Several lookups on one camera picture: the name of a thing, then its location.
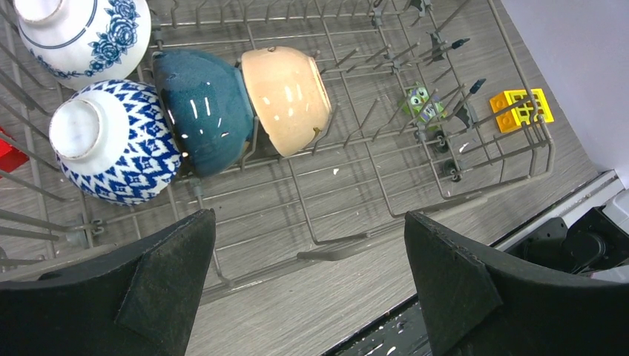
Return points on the white bowl blue zigzag pattern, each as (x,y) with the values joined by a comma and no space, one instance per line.
(112,142)

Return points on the white bowl blue floral pattern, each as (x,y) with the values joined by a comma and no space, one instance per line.
(81,42)

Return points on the green owl toy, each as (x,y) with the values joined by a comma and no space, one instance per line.
(417,106)

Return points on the dark teal glazed bowl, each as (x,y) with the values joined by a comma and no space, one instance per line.
(207,108)

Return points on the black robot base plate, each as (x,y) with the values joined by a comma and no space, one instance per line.
(592,244)

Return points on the grey wire dish rack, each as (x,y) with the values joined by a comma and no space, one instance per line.
(344,193)

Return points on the beige ceramic bowl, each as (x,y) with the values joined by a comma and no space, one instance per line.
(288,96)

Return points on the yellow toy window block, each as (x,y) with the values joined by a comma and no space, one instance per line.
(512,120)

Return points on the red white toy window block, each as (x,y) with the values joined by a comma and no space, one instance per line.
(11,157)

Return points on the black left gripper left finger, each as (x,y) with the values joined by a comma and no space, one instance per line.
(140,299)

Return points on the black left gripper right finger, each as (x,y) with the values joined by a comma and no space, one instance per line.
(477,300)

